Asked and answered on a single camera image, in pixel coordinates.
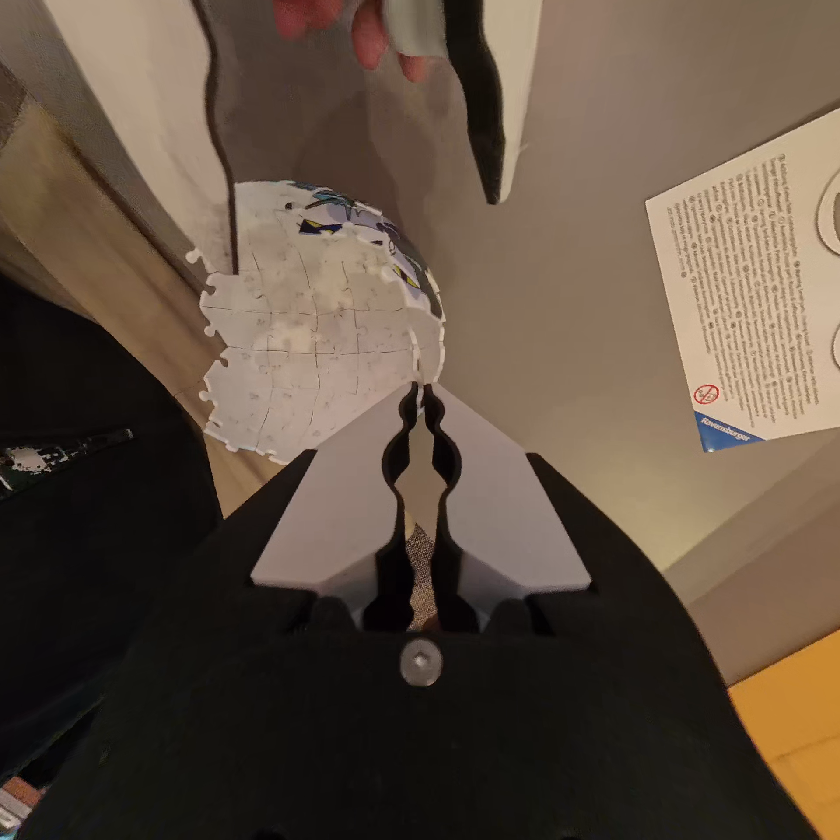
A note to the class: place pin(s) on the person's left hand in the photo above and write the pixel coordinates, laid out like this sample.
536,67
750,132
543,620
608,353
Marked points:
367,39

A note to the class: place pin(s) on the white instruction sheet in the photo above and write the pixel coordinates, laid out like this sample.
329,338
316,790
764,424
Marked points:
735,295

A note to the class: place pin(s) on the black white patterned badge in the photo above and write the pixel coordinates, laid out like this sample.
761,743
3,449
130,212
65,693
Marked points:
26,459

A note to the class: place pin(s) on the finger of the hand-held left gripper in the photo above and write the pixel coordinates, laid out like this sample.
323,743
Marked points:
518,65
151,79

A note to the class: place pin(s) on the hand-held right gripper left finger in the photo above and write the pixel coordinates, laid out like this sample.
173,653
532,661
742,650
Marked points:
328,518

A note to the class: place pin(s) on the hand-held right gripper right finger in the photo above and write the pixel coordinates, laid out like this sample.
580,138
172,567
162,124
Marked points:
512,525

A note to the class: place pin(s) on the partly built puzzle ball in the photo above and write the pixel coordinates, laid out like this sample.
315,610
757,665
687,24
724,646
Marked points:
295,341

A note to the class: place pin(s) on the yellow box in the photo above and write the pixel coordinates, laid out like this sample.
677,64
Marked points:
800,735

